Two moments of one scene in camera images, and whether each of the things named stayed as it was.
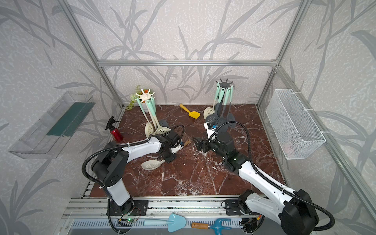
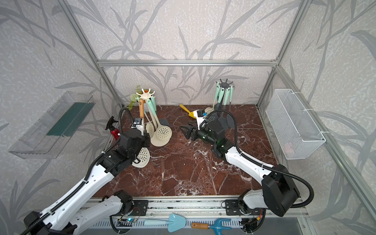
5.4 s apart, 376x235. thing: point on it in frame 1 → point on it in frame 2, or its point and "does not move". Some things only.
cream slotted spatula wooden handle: x=151 y=164 → x=144 y=155
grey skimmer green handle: x=217 y=93 does not move
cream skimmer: x=149 y=128 does not move
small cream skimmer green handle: x=159 y=130 does not move
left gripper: x=172 y=158 → x=146 y=138
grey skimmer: x=230 y=117 does not move
